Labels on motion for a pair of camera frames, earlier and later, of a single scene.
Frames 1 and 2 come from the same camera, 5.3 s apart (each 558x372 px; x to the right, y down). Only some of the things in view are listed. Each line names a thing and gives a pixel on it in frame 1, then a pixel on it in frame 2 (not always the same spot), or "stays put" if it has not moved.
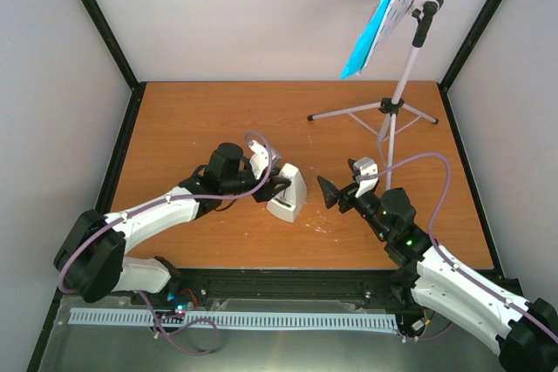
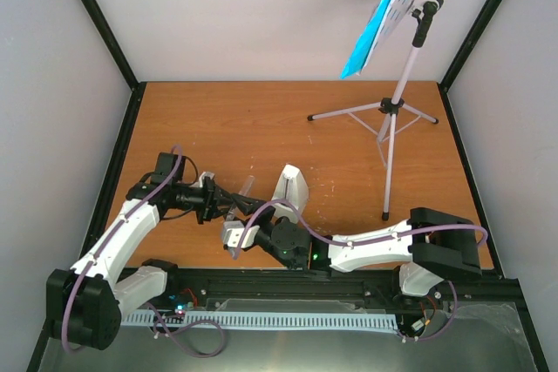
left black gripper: (265, 192) to (213, 199)
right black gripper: (333, 194) to (261, 213)
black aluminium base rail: (340, 290) stays put
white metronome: (289, 202) stays put
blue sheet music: (353, 64) stays put
